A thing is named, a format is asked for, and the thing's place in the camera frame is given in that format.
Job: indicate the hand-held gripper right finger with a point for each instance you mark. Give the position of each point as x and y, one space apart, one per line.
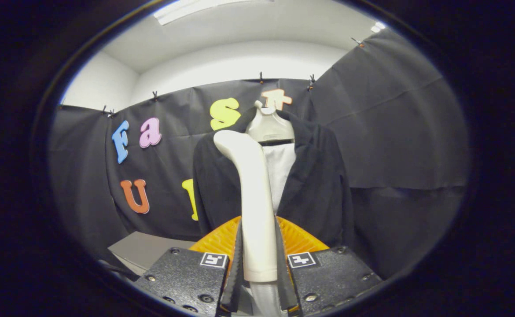
281 273

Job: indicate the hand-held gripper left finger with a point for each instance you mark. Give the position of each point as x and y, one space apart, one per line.
235 273

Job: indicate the white garment steamer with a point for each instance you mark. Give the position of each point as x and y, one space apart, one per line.
255 198

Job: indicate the black jacket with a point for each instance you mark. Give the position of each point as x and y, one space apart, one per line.
314 185

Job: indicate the grey cabinet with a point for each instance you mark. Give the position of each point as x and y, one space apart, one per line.
147 248

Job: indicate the white mannequin torso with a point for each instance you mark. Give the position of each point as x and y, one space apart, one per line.
270 127

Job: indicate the black backdrop cloth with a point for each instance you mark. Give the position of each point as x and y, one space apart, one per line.
398 132

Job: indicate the row of small backdrop clips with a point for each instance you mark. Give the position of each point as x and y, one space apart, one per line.
312 82

